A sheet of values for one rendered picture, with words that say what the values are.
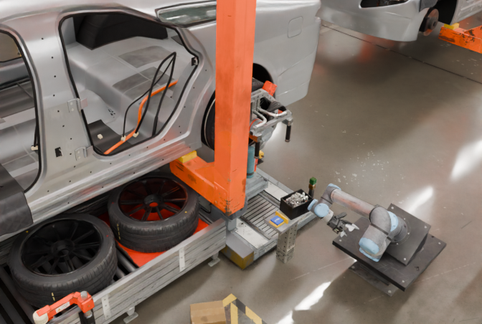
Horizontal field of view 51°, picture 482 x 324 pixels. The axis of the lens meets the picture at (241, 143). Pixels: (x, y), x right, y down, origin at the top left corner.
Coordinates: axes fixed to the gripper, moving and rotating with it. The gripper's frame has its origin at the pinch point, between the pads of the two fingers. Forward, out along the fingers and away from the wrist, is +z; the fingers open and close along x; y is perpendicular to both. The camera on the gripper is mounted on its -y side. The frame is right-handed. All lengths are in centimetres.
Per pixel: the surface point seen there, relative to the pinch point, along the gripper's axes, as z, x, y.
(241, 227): -59, -74, 9
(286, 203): -49, -12, 6
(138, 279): -103, -43, 101
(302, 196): -42.3, -10.4, -6.3
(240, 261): -48, -60, 41
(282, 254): -24, -53, 19
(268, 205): -48, -80, -27
